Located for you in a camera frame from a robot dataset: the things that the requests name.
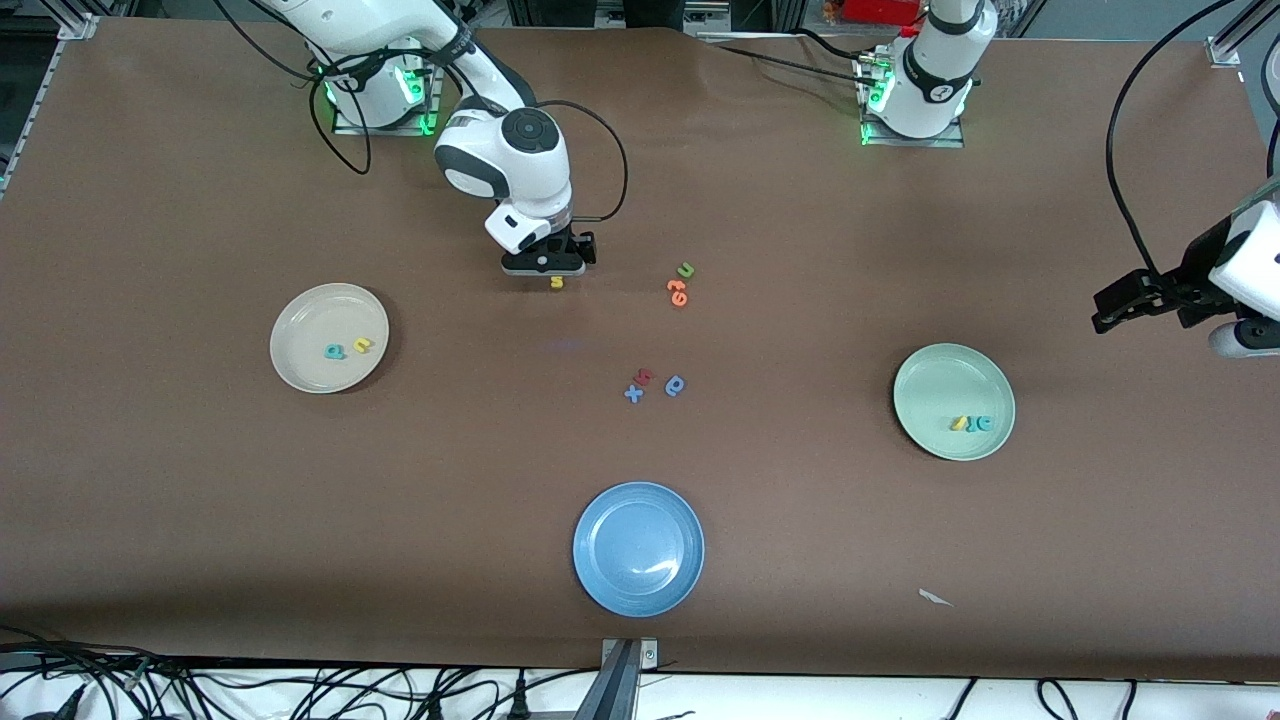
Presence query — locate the red box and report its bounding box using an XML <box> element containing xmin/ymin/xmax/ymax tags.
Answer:
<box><xmin>843</xmin><ymin>0</ymin><xmax>923</xmax><ymax>26</ymax></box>

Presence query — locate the beige brown round plate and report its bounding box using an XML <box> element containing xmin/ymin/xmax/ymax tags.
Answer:
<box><xmin>269</xmin><ymin>283</ymin><xmax>391</xmax><ymax>395</ymax></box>

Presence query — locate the aluminium frame profile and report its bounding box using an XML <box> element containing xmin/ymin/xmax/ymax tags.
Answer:
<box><xmin>1205</xmin><ymin>0</ymin><xmax>1280</xmax><ymax>68</ymax></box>
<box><xmin>40</xmin><ymin>0</ymin><xmax>101</xmax><ymax>41</ymax></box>

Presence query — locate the brown table cover sheet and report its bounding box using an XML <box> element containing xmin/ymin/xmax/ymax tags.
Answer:
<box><xmin>0</xmin><ymin>18</ymin><xmax>1280</xmax><ymax>681</ymax></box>

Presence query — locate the silver camera mount bracket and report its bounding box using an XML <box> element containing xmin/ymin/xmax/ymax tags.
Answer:
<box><xmin>601</xmin><ymin>638</ymin><xmax>660</xmax><ymax>673</ymax></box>

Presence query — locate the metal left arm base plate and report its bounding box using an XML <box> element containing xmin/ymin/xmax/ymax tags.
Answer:
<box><xmin>860</xmin><ymin>55</ymin><xmax>967</xmax><ymax>149</ymax></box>

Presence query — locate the light green round plate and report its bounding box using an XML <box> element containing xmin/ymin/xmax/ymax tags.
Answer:
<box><xmin>893</xmin><ymin>343</ymin><xmax>1017</xmax><ymax>462</ymax></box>

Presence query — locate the dark camera mount beam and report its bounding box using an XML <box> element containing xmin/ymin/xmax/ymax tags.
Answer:
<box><xmin>574</xmin><ymin>640</ymin><xmax>643</xmax><ymax>720</ymax></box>

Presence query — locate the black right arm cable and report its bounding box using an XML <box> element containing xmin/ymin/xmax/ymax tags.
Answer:
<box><xmin>210</xmin><ymin>0</ymin><xmax>630</xmax><ymax>221</ymax></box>

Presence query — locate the black table cable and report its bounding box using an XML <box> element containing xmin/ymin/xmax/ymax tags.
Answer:
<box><xmin>690</xmin><ymin>38</ymin><xmax>886</xmax><ymax>86</ymax></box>

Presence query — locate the blue round plate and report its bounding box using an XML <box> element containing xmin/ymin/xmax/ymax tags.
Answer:
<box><xmin>572</xmin><ymin>481</ymin><xmax>706</xmax><ymax>618</ymax></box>

